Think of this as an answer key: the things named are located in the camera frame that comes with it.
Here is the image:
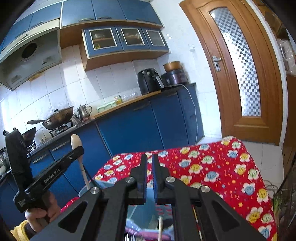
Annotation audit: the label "silver door handle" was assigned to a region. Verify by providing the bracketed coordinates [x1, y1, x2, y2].
[212, 55, 222, 72]

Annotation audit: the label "white power cable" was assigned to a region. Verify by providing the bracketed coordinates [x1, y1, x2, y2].
[176, 83, 200, 145]

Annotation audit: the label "black wok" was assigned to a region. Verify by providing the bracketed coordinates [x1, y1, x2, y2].
[27, 106, 73, 130]

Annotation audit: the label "yellow sleeve forearm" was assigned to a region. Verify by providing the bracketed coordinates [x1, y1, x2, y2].
[10, 220, 35, 241]

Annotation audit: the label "red smiley flower tablecloth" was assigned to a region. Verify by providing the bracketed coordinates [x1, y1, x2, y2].
[60, 136, 278, 241]

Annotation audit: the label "wooden spoon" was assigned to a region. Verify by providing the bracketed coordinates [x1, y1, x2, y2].
[70, 134, 90, 190]

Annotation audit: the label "blue wall cabinets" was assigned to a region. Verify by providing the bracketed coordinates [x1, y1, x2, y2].
[1, 1, 169, 69]

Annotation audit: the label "black air fryer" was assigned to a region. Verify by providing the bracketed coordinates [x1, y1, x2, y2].
[137, 68, 164, 95]

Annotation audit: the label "steel kettle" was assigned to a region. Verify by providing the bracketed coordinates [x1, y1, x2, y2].
[76, 105, 92, 121]

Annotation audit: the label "light blue utensil box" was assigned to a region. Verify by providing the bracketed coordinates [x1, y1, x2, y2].
[78, 180, 176, 241]

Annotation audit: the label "brown bowl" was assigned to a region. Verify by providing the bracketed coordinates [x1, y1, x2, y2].
[163, 61, 182, 72]

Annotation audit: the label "person's left hand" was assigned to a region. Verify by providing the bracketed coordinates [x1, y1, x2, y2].
[25, 191, 61, 238]

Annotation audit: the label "dark rice cooker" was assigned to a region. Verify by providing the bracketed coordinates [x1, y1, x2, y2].
[161, 69, 188, 86]

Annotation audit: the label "blue base cabinets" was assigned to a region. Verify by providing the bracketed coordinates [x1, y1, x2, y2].
[0, 82, 205, 230]

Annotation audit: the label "wooden door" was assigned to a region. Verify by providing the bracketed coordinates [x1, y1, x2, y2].
[180, 1, 283, 145]

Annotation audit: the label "range hood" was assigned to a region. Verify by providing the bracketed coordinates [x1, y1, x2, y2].
[1, 19, 62, 90]

